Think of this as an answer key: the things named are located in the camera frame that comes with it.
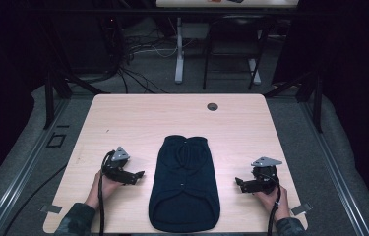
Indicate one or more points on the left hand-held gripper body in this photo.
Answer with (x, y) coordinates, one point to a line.
(115, 171)

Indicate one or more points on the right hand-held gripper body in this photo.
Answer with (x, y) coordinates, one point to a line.
(263, 178)

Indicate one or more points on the dark navy knitted vest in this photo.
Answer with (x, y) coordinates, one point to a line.
(184, 187)

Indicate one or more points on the person's left hand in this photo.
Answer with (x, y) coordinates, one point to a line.
(108, 189)

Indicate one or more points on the person's right hand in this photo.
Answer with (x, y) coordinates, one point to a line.
(275, 203)

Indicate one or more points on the black metal stand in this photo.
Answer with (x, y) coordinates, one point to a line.
(49, 98)
(318, 101)

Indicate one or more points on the white desk with white legs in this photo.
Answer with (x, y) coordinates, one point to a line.
(179, 59)

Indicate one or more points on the black chair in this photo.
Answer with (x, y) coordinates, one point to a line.
(237, 31)

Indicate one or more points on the grey metal table bracket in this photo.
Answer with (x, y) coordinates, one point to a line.
(51, 208)
(301, 208)

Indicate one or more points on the aluminium floor rail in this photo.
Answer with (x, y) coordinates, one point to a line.
(21, 170)
(334, 170)

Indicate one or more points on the black horizontal frame bar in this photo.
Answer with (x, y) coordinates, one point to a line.
(172, 11)

